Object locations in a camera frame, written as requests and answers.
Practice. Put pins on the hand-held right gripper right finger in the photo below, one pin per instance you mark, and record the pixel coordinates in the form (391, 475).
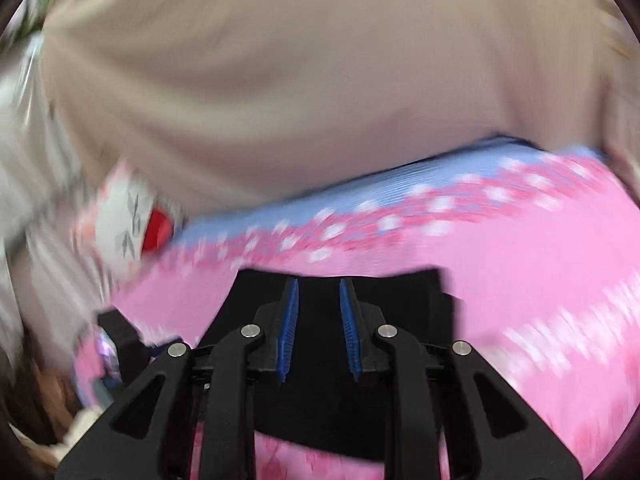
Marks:
(350, 330)

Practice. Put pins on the pink rose print bedsheet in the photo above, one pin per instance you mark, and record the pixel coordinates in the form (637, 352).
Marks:
(525, 285)

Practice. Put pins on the black pants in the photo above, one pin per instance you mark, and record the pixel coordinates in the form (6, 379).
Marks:
(320, 410)

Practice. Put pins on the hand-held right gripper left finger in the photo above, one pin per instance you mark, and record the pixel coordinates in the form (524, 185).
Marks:
(288, 330)

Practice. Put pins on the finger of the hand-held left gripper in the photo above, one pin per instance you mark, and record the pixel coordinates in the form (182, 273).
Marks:
(122, 335)

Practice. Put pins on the beige cloth cover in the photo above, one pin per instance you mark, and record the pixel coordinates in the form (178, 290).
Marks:
(300, 85)

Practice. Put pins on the white cartoon face pillow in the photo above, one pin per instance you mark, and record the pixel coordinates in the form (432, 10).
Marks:
(132, 215)

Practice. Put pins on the grey white cloth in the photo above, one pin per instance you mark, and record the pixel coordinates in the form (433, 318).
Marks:
(35, 185)

